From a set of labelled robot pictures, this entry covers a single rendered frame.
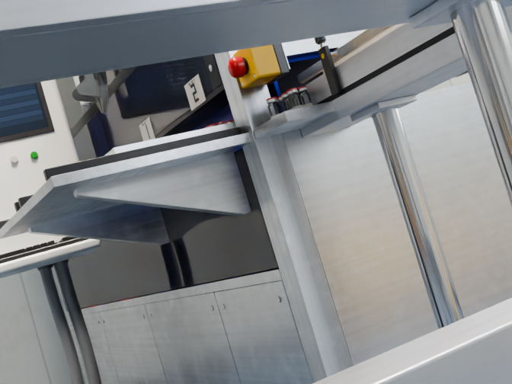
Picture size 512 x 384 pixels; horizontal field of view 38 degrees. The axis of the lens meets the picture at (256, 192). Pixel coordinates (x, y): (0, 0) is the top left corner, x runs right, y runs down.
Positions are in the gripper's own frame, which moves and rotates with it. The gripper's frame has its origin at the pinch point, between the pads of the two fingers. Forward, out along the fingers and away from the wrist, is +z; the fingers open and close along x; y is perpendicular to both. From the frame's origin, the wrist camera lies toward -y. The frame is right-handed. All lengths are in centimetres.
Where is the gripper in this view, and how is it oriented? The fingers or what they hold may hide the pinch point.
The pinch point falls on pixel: (106, 106)
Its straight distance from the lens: 150.5
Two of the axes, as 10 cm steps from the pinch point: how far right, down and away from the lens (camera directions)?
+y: -8.5, 2.3, -4.7
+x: 4.4, -1.8, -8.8
